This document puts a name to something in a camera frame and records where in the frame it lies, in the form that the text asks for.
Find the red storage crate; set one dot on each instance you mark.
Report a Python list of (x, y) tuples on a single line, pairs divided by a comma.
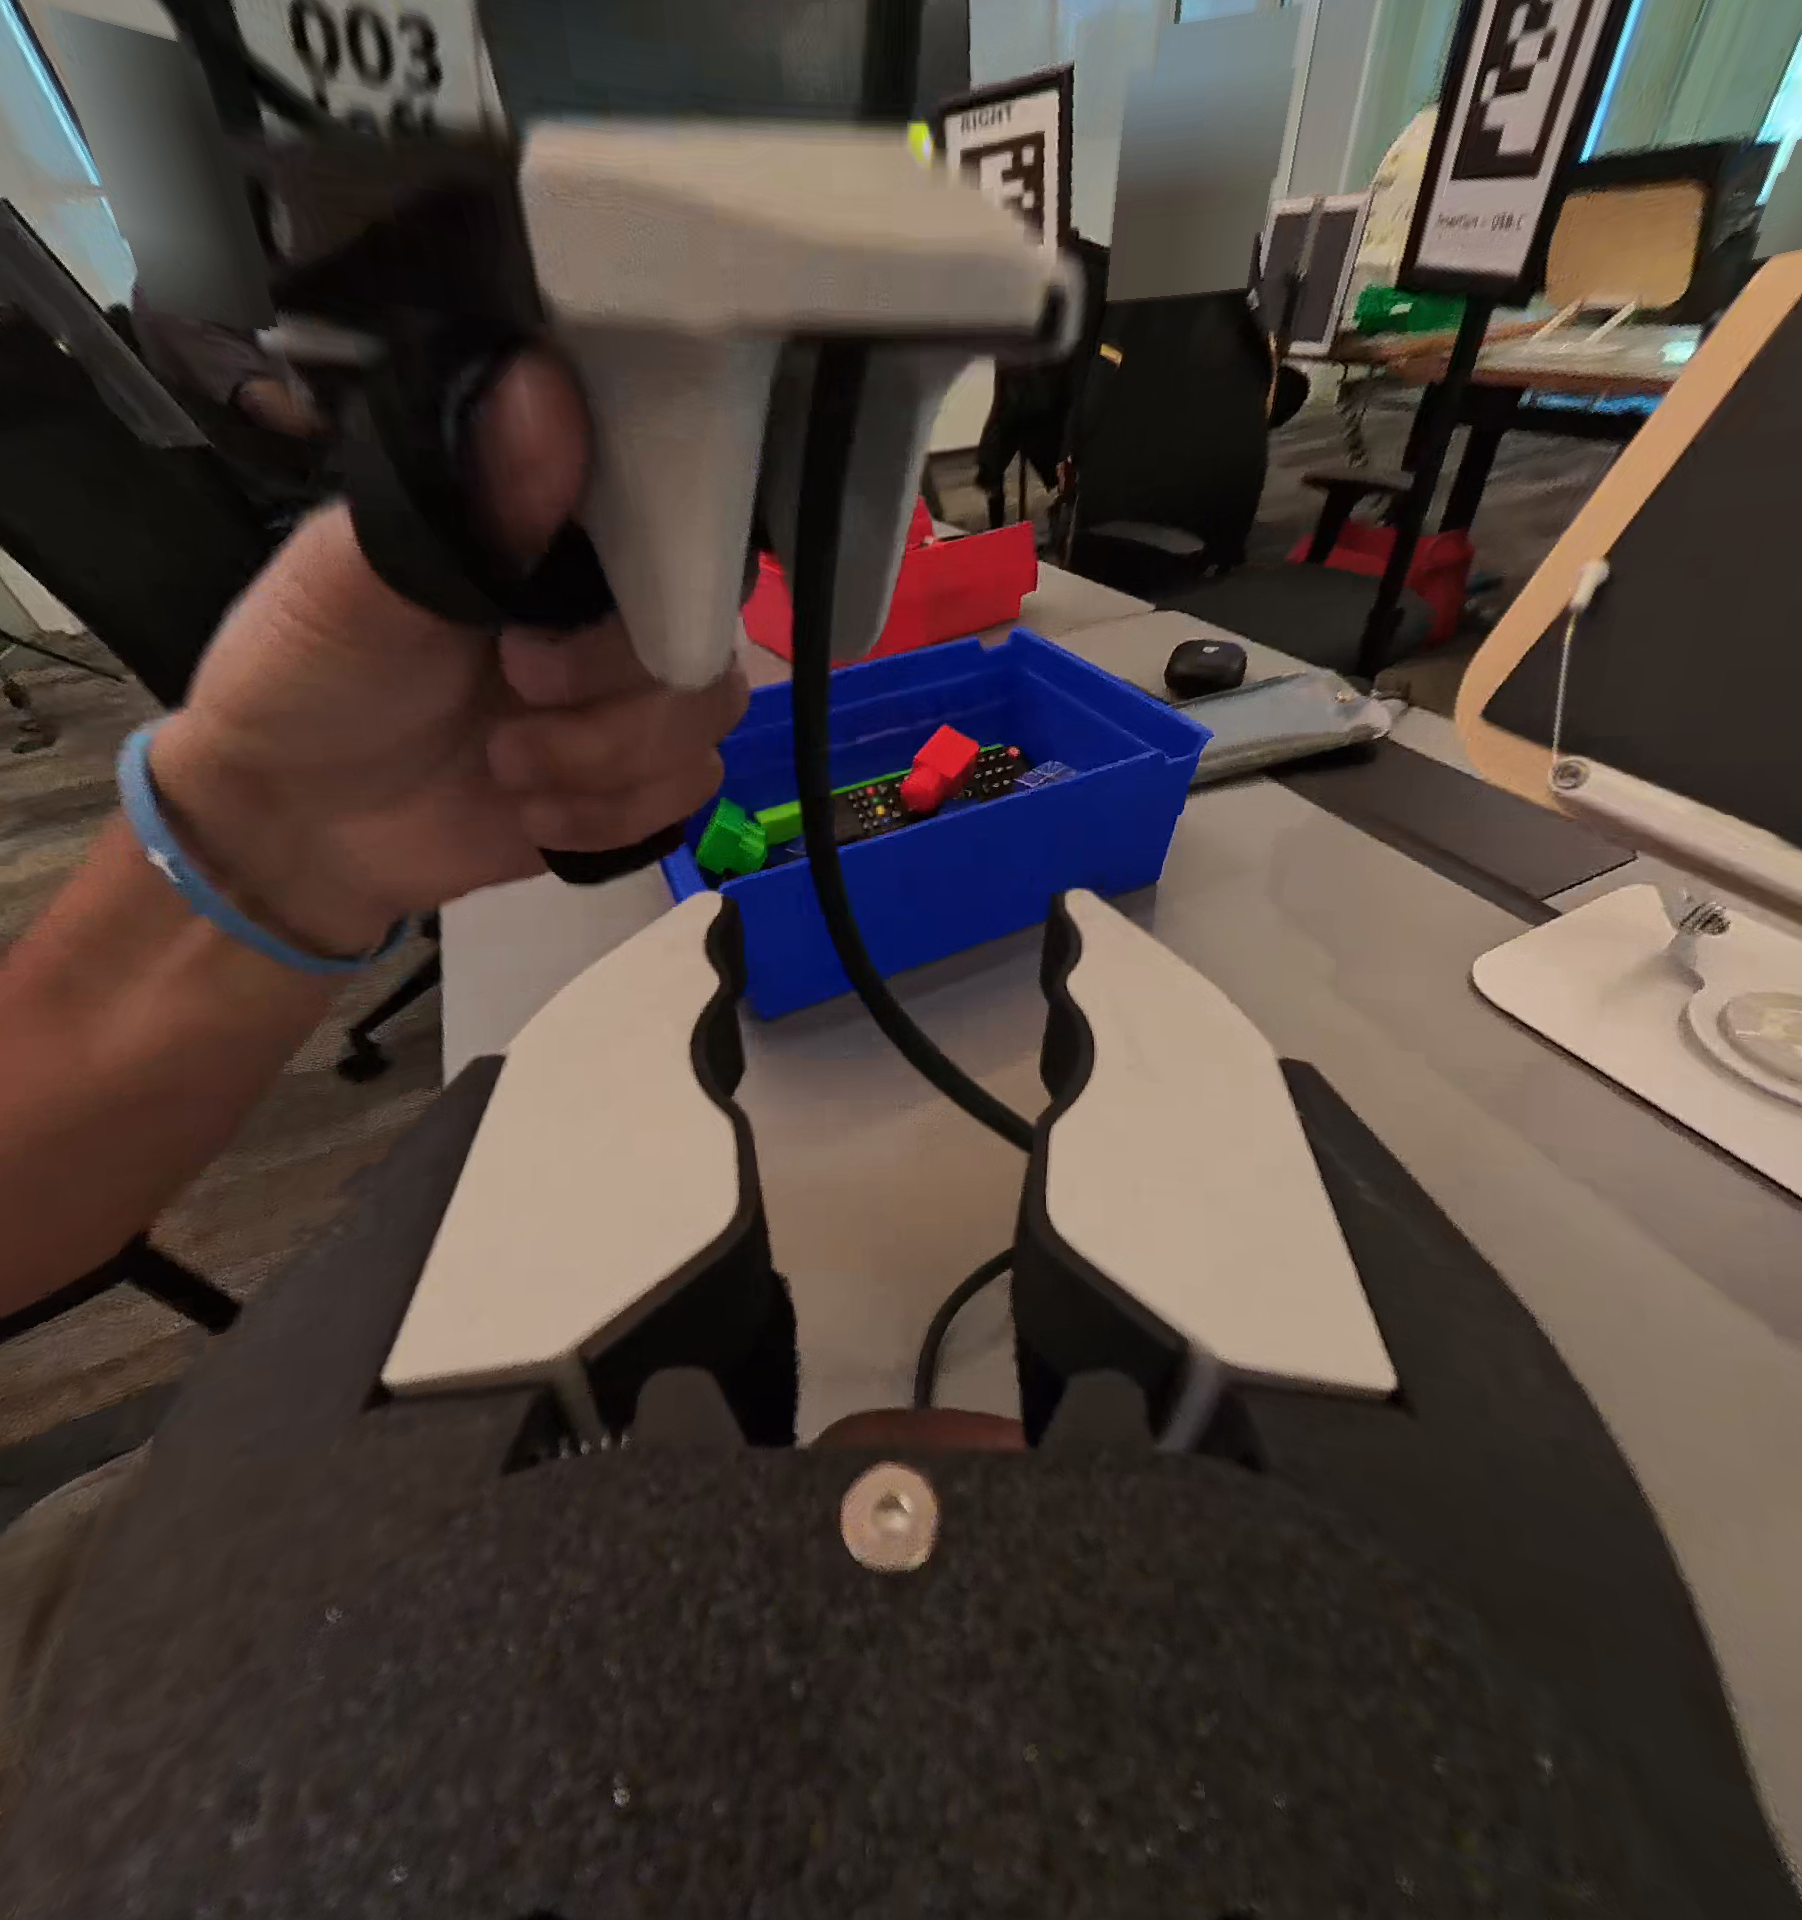
[(1419, 580)]

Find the person's left hand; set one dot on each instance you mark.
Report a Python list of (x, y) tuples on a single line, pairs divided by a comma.
[(388, 749)]

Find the black white tag board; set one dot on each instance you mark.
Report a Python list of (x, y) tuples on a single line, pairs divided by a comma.
[(1014, 161), (1511, 137)]

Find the red plastic block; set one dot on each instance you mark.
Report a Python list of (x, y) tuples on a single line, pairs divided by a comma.
[(938, 760)]

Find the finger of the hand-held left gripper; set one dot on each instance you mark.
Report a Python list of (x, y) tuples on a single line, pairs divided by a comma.
[(721, 239), (892, 433)]

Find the blue plastic bin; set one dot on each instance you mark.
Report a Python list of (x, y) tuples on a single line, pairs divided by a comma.
[(958, 902)]

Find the blue wristband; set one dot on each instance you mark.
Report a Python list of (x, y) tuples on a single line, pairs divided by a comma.
[(177, 869)]

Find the green crate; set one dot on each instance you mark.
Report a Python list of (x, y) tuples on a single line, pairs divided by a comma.
[(1413, 313)]

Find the black office chair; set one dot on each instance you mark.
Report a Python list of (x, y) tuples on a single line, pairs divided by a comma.
[(1187, 433), (78, 495)]

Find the grey pouch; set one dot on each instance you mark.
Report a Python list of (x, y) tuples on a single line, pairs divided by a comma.
[(1270, 727)]

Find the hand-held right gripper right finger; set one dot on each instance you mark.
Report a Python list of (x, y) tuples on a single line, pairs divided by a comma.
[(1197, 1200)]

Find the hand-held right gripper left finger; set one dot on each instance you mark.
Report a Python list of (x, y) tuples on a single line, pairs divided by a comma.
[(587, 1200)]

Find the bright green plastic piece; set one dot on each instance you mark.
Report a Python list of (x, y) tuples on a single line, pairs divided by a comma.
[(727, 840)]

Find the black computer mouse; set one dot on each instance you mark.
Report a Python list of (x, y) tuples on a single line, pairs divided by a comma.
[(1204, 668)]

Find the person's left forearm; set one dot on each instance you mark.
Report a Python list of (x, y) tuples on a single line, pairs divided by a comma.
[(78, 1083)]

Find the tan back chair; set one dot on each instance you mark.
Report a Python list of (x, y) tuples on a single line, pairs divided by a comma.
[(1626, 249)]

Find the red plastic bin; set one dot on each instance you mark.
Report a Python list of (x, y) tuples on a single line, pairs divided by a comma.
[(958, 591)]

